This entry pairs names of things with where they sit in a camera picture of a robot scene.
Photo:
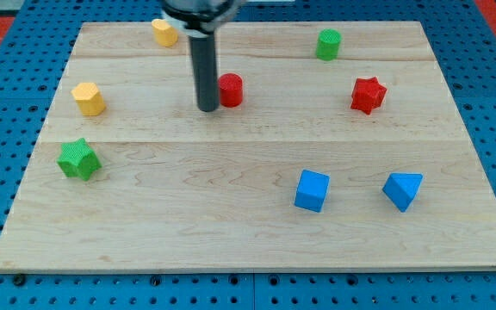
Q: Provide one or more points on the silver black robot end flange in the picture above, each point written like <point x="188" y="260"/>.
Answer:
<point x="200" y="17"/>

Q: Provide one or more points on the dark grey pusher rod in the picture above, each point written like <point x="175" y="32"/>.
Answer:
<point x="204" y="65"/>

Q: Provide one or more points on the red cylinder block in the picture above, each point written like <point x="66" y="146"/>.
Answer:
<point x="231" y="90"/>

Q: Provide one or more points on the wooden board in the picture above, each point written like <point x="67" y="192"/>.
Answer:
<point x="183" y="191"/>

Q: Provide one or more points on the yellow oval block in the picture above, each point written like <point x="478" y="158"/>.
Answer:
<point x="164" y="34"/>

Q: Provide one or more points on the green cylinder block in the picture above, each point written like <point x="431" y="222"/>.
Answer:
<point x="328" y="44"/>

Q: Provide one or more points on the yellow hexagon block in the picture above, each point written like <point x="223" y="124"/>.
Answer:
<point x="88" y="99"/>

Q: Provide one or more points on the green star block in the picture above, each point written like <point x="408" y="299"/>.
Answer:
<point x="78" y="159"/>

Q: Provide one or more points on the red star block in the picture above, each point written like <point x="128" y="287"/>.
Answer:
<point x="367" y="95"/>

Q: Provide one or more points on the blue cube block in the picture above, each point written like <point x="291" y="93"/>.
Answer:
<point x="311" y="191"/>

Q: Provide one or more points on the blue triangle block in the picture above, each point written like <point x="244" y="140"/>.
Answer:
<point x="402" y="188"/>

